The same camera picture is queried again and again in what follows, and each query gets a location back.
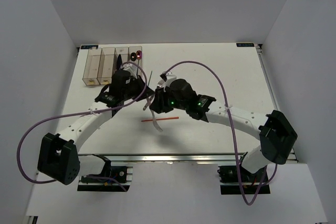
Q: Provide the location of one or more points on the iridescent red spoon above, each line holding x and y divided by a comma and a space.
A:
139, 55

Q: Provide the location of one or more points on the pink handled fork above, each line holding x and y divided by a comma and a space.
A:
154, 121

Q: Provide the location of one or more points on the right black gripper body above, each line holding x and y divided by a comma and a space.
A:
167, 98

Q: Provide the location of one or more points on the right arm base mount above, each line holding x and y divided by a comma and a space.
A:
229, 184

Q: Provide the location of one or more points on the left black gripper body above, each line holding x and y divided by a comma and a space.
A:
135, 88

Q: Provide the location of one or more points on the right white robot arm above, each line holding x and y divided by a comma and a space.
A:
274, 131

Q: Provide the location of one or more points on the silver fork dark handle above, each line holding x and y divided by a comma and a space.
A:
159, 84

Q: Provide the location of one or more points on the clear container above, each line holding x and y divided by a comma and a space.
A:
137, 64
90, 74
107, 65
122, 53

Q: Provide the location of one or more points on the orange chopstick lower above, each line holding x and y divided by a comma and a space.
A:
161, 119

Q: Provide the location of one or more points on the black spoon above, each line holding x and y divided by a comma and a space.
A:
133, 56

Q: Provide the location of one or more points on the dark blue plastic knife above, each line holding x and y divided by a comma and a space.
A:
119, 62

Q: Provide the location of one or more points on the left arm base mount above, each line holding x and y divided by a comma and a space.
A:
107, 175

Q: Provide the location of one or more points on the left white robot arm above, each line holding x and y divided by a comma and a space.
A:
58, 156

